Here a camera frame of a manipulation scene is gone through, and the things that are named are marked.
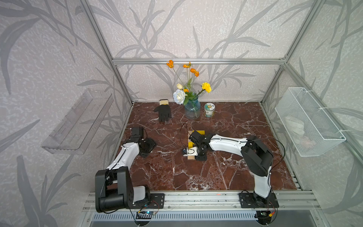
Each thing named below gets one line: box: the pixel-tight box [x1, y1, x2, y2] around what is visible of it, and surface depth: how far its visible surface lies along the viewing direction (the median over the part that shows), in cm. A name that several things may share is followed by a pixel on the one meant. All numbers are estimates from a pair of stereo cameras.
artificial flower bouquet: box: [166, 59, 212, 106], surface depth 92 cm
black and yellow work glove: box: [154, 98, 172, 123], surface depth 117 cm
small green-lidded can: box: [204, 102, 216, 118], surface depth 110 cm
